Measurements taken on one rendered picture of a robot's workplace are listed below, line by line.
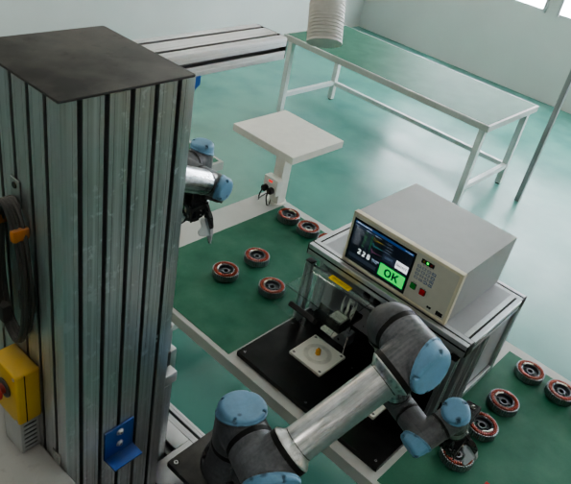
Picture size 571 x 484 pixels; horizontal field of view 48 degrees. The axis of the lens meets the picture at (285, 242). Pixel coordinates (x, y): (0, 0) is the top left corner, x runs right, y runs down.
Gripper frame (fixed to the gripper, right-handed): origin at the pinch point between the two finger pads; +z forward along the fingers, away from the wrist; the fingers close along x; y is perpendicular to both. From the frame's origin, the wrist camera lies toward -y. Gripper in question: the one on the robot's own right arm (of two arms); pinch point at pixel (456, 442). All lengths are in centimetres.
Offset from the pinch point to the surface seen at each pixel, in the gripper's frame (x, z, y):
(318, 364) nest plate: -55, 11, 5
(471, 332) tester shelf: -15.5, -6.8, -30.5
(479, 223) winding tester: -36, -9, -67
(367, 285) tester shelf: -53, -9, -23
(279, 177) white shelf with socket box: -145, 37, -63
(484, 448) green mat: 4.9, 23.6, -10.1
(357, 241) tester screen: -63, -18, -32
